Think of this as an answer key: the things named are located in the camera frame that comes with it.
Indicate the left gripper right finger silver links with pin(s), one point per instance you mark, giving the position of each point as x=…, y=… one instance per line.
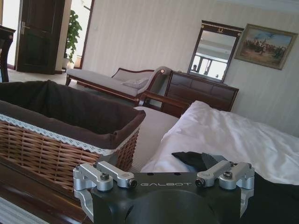
x=230, y=177

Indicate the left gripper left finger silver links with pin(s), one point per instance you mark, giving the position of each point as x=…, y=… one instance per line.
x=107, y=177

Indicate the wicker basket with brown liner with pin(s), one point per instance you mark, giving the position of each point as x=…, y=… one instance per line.
x=58, y=142

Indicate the white duvet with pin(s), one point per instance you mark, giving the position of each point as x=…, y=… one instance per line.
x=229, y=135

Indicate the small black cloth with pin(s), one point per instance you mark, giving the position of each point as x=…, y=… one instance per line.
x=189, y=158

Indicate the large black garment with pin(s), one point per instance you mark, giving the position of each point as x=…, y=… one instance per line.
x=273, y=203

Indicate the dark wooden dresser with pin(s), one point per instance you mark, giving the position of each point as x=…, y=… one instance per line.
x=201, y=91

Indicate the grey patterned cushion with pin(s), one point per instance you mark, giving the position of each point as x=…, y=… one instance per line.
x=134, y=83

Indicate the dark framed mirror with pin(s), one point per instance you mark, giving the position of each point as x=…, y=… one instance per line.
x=213, y=52

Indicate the gold framed painting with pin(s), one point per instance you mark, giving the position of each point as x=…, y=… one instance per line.
x=265, y=46

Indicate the green potted plant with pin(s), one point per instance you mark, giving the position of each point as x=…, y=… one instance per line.
x=73, y=35

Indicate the dark wooden door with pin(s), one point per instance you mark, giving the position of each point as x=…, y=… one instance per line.
x=38, y=35

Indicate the dark wooden table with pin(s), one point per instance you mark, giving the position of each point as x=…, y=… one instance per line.
x=5, y=51

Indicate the grey chaise longue, wooden frame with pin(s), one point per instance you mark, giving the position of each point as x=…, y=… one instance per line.
x=102, y=80

